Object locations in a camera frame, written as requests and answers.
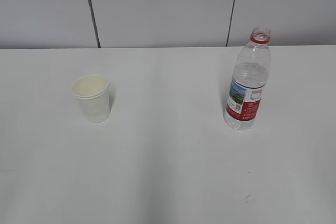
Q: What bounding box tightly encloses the white paper cup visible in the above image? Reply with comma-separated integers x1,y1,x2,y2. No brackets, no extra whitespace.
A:
71,74,110,123

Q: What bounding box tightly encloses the clear plastic water bottle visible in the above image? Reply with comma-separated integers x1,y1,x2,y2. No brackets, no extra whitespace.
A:
224,27,270,130

